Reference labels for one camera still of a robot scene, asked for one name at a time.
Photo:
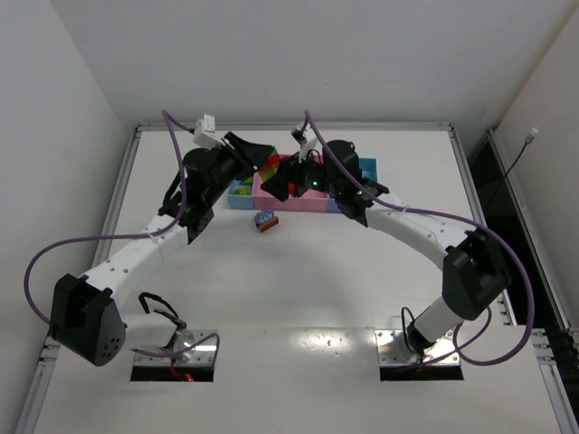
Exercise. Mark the purple flower lego piece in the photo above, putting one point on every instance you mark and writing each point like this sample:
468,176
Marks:
263,216

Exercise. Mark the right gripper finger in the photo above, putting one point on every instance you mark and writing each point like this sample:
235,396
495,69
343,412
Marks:
277,186
288,167

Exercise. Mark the periwinkle blue bin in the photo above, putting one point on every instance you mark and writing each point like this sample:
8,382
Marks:
332,206

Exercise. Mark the left light blue bin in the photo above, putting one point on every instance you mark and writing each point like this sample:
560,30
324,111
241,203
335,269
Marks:
237,202

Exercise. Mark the light blue bin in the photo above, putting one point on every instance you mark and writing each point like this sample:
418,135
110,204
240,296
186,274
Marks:
368,167
237,202

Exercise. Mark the white front board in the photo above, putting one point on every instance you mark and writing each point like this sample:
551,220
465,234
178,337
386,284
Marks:
282,380

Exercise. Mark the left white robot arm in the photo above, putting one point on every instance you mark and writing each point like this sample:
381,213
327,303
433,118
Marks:
87,316

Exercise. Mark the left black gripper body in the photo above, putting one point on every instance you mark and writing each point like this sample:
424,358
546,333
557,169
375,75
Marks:
236,151

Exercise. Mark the wrist white camera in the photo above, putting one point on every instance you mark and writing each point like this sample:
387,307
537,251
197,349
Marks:
307,141
205,135

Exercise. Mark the right light blue bin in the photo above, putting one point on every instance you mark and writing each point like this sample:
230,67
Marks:
368,167

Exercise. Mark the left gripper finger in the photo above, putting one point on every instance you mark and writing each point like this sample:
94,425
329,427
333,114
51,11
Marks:
255,155
247,170

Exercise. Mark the pink divided tray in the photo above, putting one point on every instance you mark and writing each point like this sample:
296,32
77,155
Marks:
311,201

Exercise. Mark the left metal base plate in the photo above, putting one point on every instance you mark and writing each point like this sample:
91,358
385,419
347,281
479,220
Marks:
191,349

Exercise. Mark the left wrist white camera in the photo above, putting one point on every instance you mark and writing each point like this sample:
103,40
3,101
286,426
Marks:
205,135

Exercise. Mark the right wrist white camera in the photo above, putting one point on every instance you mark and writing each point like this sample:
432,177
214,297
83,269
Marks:
307,141

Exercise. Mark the multicolour lego block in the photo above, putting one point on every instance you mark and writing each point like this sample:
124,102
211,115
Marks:
270,167

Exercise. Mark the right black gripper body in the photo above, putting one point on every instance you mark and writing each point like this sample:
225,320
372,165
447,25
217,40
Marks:
291,176

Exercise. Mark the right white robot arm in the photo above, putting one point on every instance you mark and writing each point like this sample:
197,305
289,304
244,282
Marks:
473,270

